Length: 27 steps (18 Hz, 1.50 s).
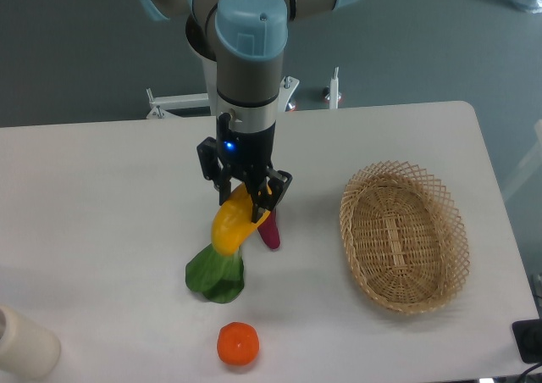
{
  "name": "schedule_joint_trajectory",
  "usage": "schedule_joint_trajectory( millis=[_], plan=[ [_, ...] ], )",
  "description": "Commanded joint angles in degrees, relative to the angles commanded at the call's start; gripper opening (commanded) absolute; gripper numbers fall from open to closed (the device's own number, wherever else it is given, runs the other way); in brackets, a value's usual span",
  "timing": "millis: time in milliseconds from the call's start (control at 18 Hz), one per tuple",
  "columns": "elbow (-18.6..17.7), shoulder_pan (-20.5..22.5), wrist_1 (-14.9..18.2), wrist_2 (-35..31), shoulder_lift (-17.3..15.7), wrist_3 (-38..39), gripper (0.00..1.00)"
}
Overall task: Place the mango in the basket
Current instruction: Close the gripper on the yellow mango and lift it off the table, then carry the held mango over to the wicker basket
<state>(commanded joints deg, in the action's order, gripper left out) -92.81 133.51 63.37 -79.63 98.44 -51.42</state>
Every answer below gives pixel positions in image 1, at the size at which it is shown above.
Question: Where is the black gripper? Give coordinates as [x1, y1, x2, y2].
[196, 113, 293, 223]

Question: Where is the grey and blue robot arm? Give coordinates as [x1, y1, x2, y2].
[141, 0, 360, 222]

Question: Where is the woven wicker basket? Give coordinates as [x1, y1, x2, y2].
[339, 161, 470, 315]

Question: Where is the magenta sweet potato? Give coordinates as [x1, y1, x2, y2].
[257, 211, 280, 251]

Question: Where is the white metal robot stand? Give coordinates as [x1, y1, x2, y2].
[146, 67, 343, 119]

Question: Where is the green leafy vegetable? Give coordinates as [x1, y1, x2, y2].
[185, 244, 245, 304]

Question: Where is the orange tangerine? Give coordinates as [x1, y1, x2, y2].
[217, 322, 260, 366]

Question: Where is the white cylindrical container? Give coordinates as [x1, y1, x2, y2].
[1, 305, 61, 380]

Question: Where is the black device with cable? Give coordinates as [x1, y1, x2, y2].
[512, 319, 541, 382]

